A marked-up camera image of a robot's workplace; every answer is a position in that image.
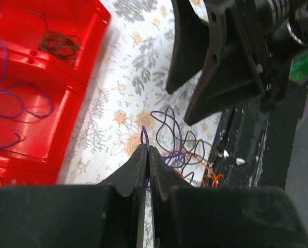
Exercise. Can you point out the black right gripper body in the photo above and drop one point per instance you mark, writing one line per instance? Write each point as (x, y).
(278, 32)

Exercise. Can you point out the red three-compartment tray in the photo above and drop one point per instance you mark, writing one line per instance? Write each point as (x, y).
(47, 54)

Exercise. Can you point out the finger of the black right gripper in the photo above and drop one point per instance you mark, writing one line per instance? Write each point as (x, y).
(229, 75)
(190, 45)

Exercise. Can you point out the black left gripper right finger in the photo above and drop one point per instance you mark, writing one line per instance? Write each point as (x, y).
(186, 216)

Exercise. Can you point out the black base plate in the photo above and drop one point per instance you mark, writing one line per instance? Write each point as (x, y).
(253, 144)

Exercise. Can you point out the floral patterned table mat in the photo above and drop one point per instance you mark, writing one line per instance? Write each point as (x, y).
(127, 92)

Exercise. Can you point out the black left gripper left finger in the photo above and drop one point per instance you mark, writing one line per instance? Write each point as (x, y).
(108, 214)

